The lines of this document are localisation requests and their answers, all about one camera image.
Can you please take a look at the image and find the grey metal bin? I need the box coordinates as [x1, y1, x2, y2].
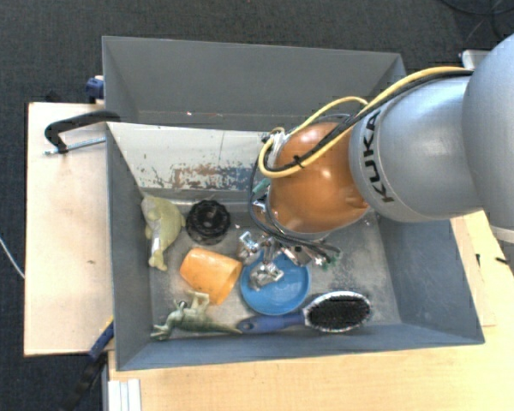
[101, 35, 486, 372]

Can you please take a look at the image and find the blue hairbrush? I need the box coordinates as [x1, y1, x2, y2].
[236, 290, 373, 335]

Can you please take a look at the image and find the pale wood board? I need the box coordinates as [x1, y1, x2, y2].
[23, 102, 115, 358]

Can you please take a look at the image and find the pale green toy animal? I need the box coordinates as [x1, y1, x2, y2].
[140, 194, 187, 272]

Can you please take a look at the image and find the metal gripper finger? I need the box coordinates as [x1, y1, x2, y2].
[236, 230, 262, 266]
[248, 262, 285, 292]

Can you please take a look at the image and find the blue plastic plate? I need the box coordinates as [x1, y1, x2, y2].
[239, 250, 312, 317]

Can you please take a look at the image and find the black ribbed round knob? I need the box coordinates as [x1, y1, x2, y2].
[184, 200, 232, 247]

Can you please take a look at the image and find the green toy dinosaur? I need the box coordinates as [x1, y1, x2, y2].
[149, 289, 243, 342]

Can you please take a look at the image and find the orange plastic cup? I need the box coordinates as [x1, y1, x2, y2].
[179, 247, 244, 307]

